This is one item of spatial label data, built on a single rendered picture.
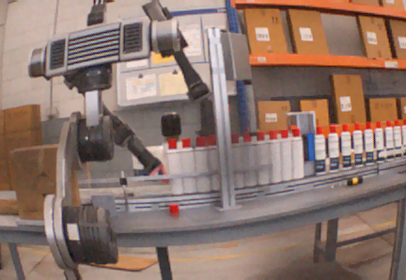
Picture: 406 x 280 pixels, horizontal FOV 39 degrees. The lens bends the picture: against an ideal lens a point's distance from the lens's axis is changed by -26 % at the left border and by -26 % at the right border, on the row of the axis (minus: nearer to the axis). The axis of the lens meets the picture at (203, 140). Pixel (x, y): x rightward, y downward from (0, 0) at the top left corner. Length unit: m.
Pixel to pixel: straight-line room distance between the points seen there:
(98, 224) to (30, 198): 0.65
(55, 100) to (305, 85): 2.71
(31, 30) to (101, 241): 6.03
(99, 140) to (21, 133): 3.90
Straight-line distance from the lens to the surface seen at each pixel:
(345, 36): 7.51
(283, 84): 7.33
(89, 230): 1.81
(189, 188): 2.82
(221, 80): 2.67
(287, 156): 2.89
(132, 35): 2.25
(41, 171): 2.39
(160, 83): 7.19
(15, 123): 6.13
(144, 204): 2.77
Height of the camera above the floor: 1.22
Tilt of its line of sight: 3 degrees down
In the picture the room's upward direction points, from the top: 5 degrees counter-clockwise
